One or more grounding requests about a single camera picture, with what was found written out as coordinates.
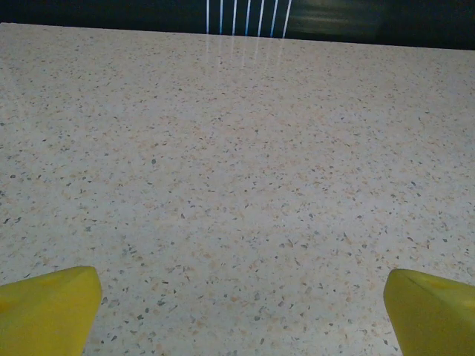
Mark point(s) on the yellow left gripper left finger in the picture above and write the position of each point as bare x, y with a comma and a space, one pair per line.
48, 315

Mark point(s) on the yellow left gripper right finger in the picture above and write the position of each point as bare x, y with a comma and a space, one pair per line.
434, 319

